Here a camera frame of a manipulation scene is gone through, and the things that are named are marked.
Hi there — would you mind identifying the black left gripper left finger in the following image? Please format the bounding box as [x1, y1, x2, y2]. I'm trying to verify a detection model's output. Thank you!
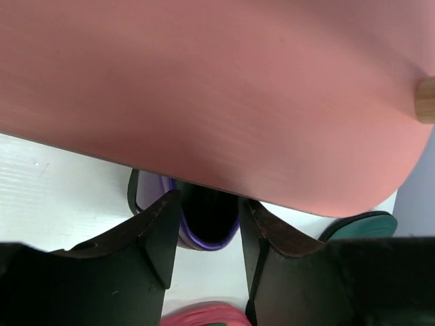
[1, 191, 181, 325]

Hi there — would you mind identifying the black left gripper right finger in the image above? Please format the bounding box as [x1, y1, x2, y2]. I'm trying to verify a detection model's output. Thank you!
[239, 198, 434, 325]

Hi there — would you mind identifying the green loafer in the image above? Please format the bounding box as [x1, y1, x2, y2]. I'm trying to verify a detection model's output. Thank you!
[318, 211, 398, 242]

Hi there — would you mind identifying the purple loafer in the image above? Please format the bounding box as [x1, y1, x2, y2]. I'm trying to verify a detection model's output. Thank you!
[127, 169, 239, 251]

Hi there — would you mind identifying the pink three-tier shoe shelf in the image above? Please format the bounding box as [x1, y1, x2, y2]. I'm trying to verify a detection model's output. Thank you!
[1, 1, 434, 217]

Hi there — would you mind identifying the red flip-flop centre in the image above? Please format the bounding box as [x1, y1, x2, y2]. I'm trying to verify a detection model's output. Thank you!
[160, 302, 251, 326]

